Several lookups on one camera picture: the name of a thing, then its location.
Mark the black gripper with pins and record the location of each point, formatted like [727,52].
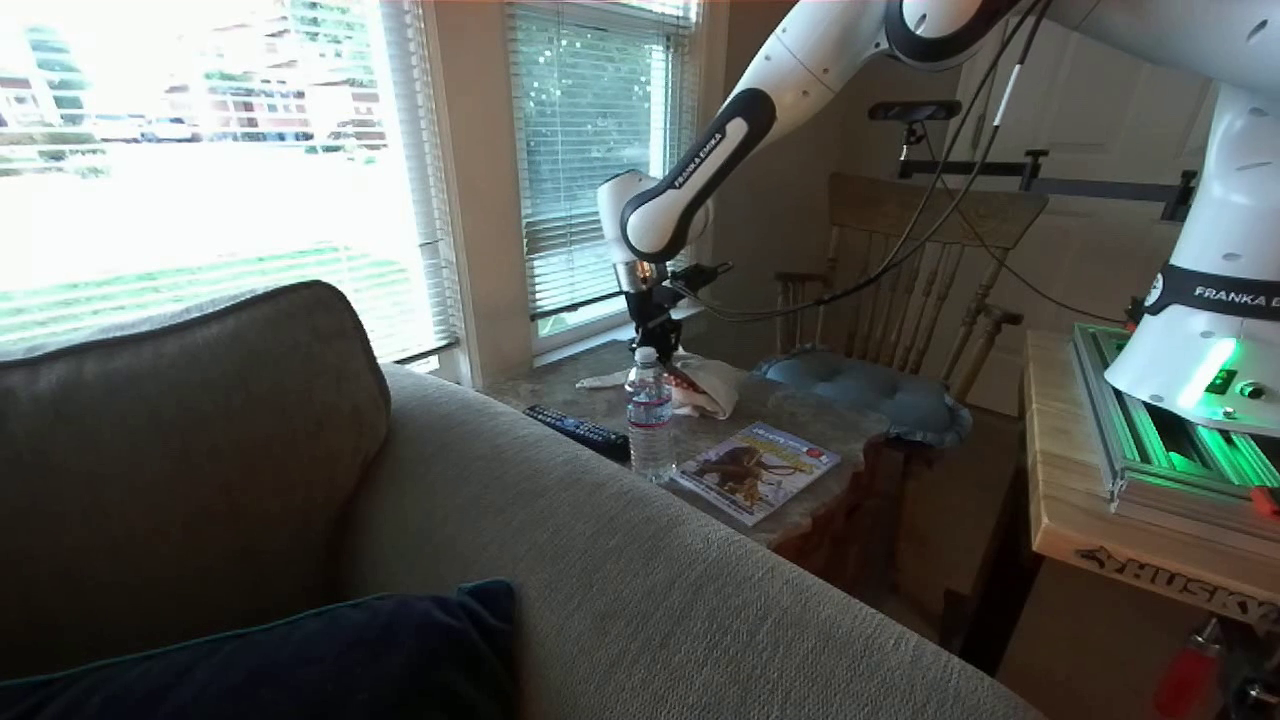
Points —
[667,300]

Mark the white red tea towel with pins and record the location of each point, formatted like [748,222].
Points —
[697,384]

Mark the clear plastic water bottle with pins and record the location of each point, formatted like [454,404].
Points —
[645,414]

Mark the black remote control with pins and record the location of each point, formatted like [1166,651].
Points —
[594,436]

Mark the colourful magazine book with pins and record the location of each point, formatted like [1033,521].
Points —
[754,473]

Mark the white window blind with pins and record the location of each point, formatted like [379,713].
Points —
[596,88]

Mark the wooden spindle chair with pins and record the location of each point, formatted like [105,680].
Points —
[906,278]

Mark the dark blue cushion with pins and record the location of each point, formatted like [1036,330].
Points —
[379,658]

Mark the grey fabric sofa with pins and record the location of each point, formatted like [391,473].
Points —
[249,463]

